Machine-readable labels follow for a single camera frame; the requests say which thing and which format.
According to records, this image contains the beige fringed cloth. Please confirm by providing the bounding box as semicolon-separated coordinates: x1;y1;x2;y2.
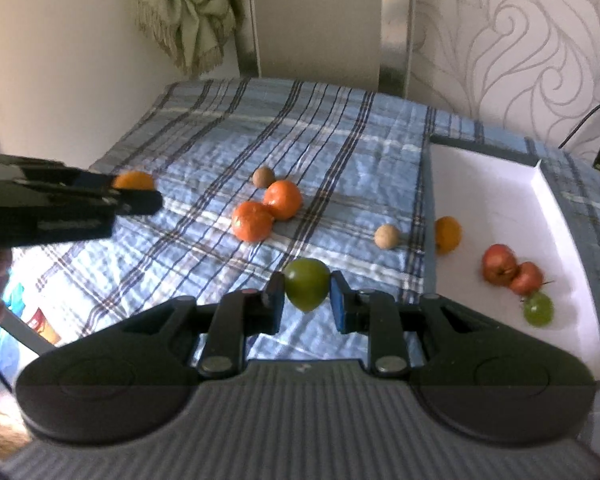
127;0;243;78

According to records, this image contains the beige round fruit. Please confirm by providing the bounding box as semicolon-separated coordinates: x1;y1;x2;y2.
374;225;400;250

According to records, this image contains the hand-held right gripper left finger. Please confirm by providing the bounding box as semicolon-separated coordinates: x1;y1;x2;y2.
107;271;286;378

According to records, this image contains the green round fruit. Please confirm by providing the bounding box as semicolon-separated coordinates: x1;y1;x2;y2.
284;258;331;312
522;292;554;327

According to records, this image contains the colourful printed sheet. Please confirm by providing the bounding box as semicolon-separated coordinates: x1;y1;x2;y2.
2;280;63;348

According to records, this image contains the white tray box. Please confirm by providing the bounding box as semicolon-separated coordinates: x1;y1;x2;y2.
422;132;600;386

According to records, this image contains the large red fruit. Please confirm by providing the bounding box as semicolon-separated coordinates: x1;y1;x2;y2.
481;244;520;286

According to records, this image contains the small orange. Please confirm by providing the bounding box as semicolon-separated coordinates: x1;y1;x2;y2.
434;216;463;254
112;171;156;192

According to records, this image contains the blue plaid cloth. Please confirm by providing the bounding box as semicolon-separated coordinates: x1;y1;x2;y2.
2;77;600;461

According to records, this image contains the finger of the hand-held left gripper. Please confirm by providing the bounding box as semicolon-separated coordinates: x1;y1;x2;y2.
62;166;118;189
101;189;164;217

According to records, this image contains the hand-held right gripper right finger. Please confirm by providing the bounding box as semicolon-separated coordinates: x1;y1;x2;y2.
330;270;507;378

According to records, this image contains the orange tangerine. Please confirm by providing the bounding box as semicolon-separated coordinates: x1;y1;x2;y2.
262;180;303;222
231;201;276;242

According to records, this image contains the black television cable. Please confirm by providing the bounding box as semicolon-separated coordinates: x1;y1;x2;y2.
557;97;600;150

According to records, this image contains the small red fruit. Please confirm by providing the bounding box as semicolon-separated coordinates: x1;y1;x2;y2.
509;261;545;297

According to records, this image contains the metal door frame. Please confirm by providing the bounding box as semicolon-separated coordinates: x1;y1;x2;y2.
377;0;418;98

